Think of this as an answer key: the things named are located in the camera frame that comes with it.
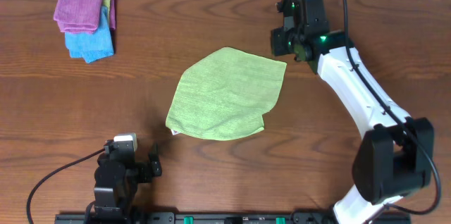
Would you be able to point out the light green microfiber cloth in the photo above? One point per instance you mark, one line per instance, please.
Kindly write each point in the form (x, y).
(225, 95)

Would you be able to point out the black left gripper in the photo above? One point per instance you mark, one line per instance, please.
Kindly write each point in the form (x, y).
(145, 172)

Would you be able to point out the purple folded cloth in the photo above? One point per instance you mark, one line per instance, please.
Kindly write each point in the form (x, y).
(67, 22)

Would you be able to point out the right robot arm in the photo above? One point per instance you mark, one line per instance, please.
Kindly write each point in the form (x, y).
(394, 159)

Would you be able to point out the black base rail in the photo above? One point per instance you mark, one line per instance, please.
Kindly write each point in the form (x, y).
(172, 218)

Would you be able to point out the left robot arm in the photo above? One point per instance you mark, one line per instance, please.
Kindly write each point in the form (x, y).
(117, 179)

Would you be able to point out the blue folded cloth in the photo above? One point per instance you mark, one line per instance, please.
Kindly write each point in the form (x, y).
(92, 47)

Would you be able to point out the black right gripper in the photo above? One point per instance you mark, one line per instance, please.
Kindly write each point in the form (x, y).
(280, 41)

